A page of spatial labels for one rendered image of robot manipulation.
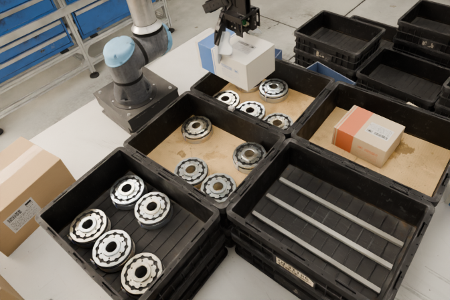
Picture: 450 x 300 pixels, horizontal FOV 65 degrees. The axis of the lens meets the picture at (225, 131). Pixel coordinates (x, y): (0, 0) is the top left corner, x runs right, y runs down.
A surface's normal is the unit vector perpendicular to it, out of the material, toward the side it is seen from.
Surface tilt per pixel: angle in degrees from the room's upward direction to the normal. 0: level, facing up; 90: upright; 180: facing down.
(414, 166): 0
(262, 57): 90
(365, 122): 0
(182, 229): 0
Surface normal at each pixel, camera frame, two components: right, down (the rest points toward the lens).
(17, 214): 0.84, 0.33
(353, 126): -0.11, -0.69
